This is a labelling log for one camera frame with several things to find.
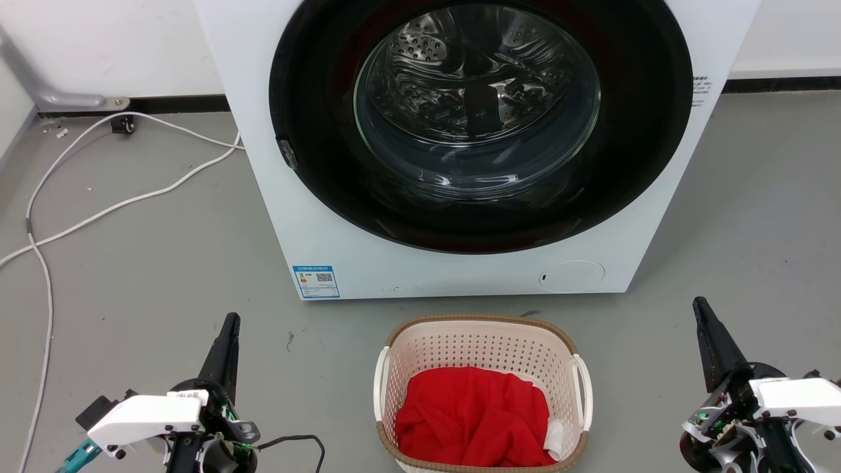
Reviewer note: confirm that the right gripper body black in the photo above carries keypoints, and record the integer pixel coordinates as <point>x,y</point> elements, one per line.
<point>729,420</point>

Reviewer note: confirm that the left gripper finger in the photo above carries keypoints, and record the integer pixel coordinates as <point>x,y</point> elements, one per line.
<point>228,368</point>
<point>213,364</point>

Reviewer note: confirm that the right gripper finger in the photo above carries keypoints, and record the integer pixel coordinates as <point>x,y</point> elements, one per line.
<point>711,348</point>
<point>730,351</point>

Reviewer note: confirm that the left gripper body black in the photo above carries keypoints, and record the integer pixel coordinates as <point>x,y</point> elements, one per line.
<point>223,420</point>

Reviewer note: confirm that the white brown-rimmed laundry basket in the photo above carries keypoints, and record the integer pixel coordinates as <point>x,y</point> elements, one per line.
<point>460,341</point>

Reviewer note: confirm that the blue energy label sticker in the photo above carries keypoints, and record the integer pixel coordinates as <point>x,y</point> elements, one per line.
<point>316,282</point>

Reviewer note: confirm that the teal connector piece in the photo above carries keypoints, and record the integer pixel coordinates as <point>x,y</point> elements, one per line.
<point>77,456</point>

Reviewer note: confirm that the round white filter cover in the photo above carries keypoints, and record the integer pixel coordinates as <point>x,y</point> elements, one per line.
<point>571,276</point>

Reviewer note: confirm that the white front-load washing machine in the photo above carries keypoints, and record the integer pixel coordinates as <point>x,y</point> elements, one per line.
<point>315,236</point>

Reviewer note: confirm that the small white cloth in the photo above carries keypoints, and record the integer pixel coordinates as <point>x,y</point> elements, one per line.
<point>555,440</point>

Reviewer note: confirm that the red cloth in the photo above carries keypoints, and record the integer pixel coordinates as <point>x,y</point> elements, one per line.
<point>473,414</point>

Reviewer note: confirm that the small black floor clip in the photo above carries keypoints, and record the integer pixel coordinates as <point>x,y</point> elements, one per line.
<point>123,125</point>

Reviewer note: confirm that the round black washing machine door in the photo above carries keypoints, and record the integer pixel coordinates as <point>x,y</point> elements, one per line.
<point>315,98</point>

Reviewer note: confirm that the steel washing machine drum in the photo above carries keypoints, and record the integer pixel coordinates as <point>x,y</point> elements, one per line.
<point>453,72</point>

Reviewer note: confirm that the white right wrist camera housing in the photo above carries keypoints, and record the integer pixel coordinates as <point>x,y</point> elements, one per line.
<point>798,397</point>

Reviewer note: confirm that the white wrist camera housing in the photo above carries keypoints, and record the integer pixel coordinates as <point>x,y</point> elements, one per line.
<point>798,397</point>
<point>148,417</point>

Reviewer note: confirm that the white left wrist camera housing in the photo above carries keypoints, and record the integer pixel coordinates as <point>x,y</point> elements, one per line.
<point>148,417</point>

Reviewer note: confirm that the grey metal pipe bracket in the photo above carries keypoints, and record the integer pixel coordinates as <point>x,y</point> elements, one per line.
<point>46,97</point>

